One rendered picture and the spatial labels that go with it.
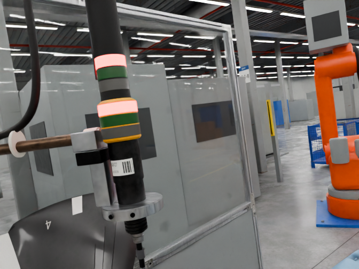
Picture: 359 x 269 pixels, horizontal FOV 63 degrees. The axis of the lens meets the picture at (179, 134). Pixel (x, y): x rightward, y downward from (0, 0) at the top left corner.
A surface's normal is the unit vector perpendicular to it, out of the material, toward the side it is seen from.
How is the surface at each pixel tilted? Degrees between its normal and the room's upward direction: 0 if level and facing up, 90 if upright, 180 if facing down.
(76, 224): 48
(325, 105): 96
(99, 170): 90
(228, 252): 90
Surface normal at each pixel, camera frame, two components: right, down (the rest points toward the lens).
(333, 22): -0.43, 0.11
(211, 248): 0.69, -0.07
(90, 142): -0.18, 0.08
